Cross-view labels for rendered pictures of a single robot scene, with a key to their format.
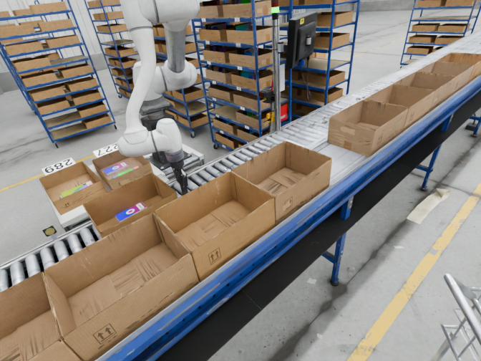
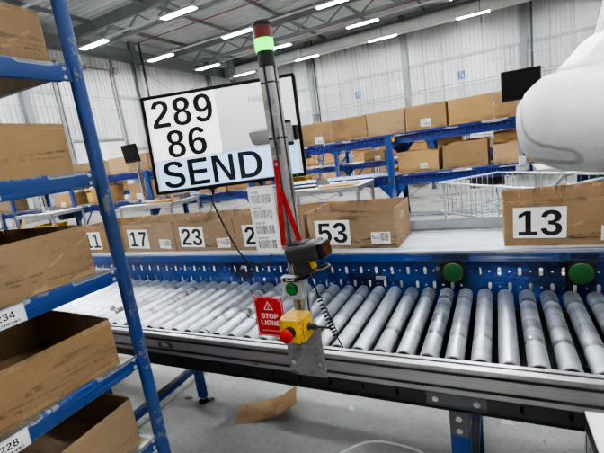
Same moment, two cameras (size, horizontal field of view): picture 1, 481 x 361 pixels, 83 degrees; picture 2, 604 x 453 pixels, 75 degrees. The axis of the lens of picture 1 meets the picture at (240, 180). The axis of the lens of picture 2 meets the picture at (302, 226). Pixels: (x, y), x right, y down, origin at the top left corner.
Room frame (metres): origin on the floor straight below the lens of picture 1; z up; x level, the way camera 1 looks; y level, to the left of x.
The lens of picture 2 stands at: (2.55, 0.64, 1.33)
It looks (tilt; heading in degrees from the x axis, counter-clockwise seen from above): 11 degrees down; 244
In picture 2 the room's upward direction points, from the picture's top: 8 degrees counter-clockwise
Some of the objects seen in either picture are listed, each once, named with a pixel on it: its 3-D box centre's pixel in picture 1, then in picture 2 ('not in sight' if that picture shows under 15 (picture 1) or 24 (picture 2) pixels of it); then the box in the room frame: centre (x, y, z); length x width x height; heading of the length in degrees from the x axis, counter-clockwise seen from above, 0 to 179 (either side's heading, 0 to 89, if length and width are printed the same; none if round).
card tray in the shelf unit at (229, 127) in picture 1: (232, 122); not in sight; (3.23, 0.02, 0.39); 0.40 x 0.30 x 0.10; 37
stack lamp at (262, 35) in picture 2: (275, 6); (263, 39); (2.09, -0.36, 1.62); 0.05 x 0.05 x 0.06
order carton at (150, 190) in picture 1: (134, 210); not in sight; (1.12, 0.58, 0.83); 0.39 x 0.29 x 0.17; 127
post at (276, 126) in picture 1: (275, 86); (290, 231); (2.09, -0.36, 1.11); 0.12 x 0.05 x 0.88; 126
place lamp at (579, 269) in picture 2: not in sight; (581, 273); (1.23, -0.05, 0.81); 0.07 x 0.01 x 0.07; 126
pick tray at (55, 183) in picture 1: (72, 185); not in sight; (1.50, 1.09, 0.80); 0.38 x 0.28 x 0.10; 39
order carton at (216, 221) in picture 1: (217, 219); not in sight; (0.83, 0.12, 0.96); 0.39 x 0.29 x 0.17; 126
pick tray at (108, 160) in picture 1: (122, 167); not in sight; (1.67, 0.81, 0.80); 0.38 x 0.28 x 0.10; 37
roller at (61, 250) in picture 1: (69, 272); not in sight; (0.86, 0.85, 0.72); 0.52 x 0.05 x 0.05; 36
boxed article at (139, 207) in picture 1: (131, 212); not in sight; (1.20, 0.64, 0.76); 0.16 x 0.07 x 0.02; 128
